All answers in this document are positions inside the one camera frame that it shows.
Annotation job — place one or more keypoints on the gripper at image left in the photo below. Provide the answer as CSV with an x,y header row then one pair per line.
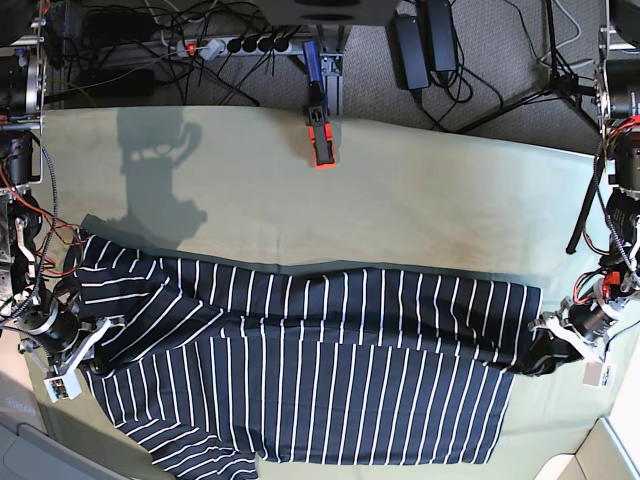
x,y
59,339

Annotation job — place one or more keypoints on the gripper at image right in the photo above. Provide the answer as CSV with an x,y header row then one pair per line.
x,y
570,333

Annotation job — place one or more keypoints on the navy white striped T-shirt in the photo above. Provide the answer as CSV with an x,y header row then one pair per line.
x,y
215,366

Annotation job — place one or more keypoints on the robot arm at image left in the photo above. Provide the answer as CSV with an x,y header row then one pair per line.
x,y
40,252

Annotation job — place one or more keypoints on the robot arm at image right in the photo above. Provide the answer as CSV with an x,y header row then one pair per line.
x,y
614,183

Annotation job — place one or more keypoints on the grey bin corner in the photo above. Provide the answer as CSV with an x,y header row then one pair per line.
x,y
28,454

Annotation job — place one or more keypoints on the green table cloth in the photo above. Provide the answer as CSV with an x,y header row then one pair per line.
x,y
236,183

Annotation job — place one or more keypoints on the orange black centre clamp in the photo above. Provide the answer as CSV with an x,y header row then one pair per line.
x,y
315,111

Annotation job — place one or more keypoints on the black power adapter right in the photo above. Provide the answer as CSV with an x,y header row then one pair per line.
x,y
441,43

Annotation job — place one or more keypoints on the black power adapter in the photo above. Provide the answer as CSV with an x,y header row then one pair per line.
x,y
407,53
441,43

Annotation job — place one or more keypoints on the grey power strip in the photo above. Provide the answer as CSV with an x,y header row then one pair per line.
x,y
211,48

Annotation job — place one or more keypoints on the black power adapter left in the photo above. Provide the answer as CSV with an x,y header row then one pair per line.
x,y
407,53

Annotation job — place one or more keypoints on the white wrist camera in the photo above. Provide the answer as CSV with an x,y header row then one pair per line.
x,y
599,374
63,386

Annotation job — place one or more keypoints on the aluminium frame post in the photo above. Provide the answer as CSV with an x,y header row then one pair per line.
x,y
331,42

